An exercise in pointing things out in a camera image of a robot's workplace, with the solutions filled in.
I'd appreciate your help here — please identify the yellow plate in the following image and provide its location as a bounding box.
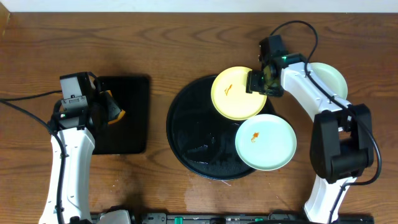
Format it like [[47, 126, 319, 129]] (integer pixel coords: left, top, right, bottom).
[[211, 67, 267, 121]]

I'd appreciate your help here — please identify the light blue plate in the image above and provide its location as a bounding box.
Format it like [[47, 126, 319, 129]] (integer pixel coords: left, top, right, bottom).
[[310, 62, 348, 99]]

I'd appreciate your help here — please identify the light green plate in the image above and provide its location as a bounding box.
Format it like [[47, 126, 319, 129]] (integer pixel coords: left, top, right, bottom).
[[235, 114, 297, 171]]

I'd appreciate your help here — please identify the orange green sponge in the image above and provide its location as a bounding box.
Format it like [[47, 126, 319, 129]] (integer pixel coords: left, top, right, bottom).
[[103, 90, 126, 124]]

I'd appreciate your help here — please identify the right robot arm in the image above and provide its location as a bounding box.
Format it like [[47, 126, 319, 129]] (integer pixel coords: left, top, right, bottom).
[[246, 54, 381, 223]]

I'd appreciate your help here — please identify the black round tray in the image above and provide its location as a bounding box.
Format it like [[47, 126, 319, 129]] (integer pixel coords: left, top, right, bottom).
[[166, 75, 255, 180]]

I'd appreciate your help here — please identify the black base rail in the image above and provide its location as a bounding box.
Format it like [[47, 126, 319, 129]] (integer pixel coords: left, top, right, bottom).
[[91, 210, 375, 224]]

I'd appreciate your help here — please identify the black rectangular tray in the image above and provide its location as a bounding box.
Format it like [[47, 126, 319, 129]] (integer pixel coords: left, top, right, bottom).
[[93, 75, 150, 155]]

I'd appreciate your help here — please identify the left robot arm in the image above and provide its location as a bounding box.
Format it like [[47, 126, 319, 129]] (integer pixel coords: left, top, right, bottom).
[[39, 72, 125, 223]]

